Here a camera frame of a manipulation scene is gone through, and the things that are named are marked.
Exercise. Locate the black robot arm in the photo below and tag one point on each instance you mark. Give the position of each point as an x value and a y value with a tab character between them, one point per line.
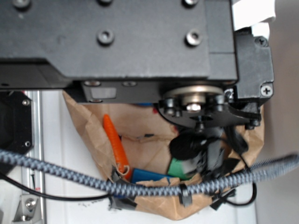
184	56

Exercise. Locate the black zip tie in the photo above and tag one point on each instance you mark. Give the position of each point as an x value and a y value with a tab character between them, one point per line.
185	198

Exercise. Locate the white plastic tray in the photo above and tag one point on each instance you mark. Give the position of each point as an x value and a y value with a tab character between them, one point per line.
63	146

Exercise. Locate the metal corner bracket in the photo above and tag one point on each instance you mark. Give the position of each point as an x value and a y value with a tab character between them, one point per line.
27	210

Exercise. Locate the orange toy carrot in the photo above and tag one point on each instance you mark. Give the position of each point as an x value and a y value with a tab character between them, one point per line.
120	156

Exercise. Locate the aluminium frame rail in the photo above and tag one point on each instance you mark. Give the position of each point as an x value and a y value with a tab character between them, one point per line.
32	178

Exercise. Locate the green rectangular block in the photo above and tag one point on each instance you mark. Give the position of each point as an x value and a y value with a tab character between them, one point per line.
180	169

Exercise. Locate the blue rectangular block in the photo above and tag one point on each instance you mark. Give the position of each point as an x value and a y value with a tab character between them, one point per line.
139	175

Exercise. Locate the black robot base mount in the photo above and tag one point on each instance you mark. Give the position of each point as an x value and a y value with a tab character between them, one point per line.
15	122

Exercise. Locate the brown paper bin liner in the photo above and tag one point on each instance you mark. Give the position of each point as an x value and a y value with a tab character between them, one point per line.
145	136

